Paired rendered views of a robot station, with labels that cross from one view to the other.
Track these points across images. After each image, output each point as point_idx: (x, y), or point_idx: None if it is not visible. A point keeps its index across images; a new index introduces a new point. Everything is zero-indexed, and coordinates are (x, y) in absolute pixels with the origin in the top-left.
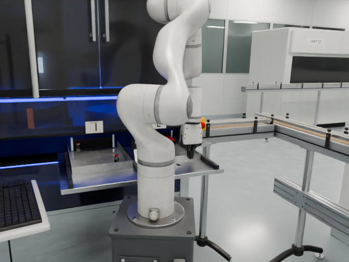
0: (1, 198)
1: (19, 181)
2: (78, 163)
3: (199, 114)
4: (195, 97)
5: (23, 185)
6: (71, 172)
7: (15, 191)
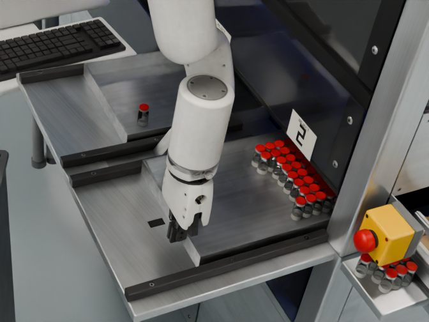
0: (37, 34)
1: (106, 36)
2: (145, 74)
3: (179, 160)
4: (175, 112)
5: (96, 44)
6: (83, 71)
7: (65, 40)
